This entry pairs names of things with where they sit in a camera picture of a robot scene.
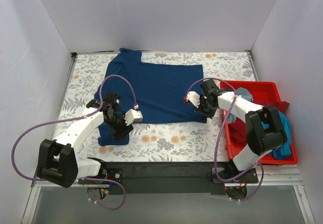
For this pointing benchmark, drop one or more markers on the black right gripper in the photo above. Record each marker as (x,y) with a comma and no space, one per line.
(203,109)

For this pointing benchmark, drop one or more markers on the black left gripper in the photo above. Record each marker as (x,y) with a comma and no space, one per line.
(122,132)

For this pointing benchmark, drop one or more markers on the navy blue t shirt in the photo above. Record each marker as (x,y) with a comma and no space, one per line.
(158,89)

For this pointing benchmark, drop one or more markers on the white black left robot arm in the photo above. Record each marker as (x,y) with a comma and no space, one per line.
(57,161)

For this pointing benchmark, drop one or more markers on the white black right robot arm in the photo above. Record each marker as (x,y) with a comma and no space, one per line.
(265,131)

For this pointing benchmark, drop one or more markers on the grey t shirt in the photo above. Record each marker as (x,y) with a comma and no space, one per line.
(245,94)

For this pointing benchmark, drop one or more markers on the red t shirt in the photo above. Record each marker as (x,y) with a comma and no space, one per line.
(237,128)

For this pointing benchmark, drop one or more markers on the floral patterned table mat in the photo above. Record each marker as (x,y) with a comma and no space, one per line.
(156,142)

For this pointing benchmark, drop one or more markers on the red plastic bin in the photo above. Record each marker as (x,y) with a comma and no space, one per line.
(266,91)

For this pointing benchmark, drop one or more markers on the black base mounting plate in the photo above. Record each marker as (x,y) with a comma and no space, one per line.
(170,177)

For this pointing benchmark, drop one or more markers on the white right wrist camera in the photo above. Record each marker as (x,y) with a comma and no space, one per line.
(193,98)

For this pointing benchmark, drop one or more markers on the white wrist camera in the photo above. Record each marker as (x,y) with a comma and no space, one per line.
(133,115)
(193,98)

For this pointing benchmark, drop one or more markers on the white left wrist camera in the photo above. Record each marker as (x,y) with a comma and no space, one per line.
(133,115)

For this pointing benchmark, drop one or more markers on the aluminium frame rail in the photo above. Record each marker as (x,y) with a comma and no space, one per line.
(33,200)

